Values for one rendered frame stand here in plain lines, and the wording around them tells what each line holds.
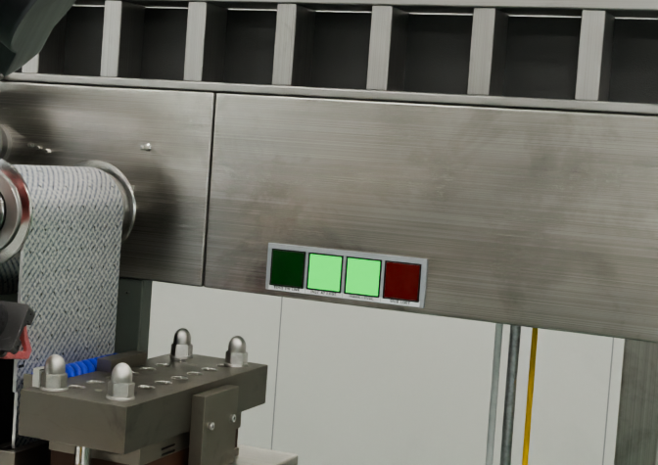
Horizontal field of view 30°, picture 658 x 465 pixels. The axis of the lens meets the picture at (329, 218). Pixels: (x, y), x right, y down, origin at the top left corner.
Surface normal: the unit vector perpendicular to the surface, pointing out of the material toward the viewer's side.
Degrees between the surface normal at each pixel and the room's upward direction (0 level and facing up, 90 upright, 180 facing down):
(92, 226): 90
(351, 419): 90
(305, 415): 90
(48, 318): 90
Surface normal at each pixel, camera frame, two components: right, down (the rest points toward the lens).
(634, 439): -0.39, 0.02
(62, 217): 0.92, 0.08
